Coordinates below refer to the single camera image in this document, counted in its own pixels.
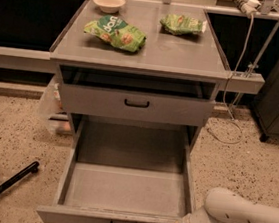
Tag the grey drawer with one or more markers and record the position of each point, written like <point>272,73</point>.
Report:
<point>124,173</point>
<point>134,96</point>

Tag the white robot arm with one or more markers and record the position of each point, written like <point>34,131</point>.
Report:
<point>223,206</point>

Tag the grey top drawer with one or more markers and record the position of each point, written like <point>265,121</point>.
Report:
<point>134,96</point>

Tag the grey metal drawer cabinet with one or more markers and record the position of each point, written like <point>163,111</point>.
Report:
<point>190,58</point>

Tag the clear plastic bag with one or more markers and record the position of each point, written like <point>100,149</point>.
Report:
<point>50,110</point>

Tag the small green chip bag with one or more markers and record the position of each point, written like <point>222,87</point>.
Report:
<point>177,24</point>

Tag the large green chip bag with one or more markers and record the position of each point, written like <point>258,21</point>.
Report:
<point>117,33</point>

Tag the thin metal rod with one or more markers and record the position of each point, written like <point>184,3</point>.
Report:
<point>264,8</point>

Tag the white power strip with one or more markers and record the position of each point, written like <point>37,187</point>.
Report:
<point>248,7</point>

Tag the white ceramic bowl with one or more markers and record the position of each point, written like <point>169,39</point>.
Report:
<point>109,6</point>

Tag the grey metal rail shelf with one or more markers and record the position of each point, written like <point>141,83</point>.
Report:
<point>39,61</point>

